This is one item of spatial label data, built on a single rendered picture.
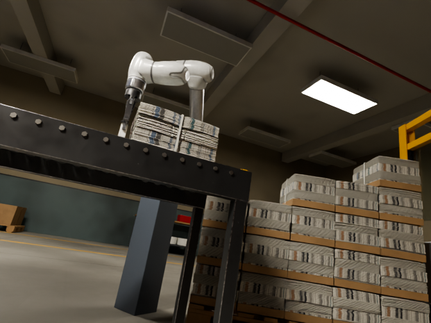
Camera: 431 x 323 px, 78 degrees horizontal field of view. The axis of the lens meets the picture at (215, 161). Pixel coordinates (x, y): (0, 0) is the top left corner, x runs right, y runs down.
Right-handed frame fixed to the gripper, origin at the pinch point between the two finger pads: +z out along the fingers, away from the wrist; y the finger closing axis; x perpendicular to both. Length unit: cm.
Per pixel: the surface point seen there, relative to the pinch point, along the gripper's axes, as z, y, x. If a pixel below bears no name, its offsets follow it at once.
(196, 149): 3.9, -13.4, -32.2
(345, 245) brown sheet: 30, 13, -148
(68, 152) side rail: 22.5, -32.2, 12.2
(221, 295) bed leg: 58, -32, -46
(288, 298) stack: 67, 25, -117
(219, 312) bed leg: 63, -32, -46
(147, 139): 5.6, -14.0, -10.7
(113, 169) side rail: 24.6, -32.2, -1.5
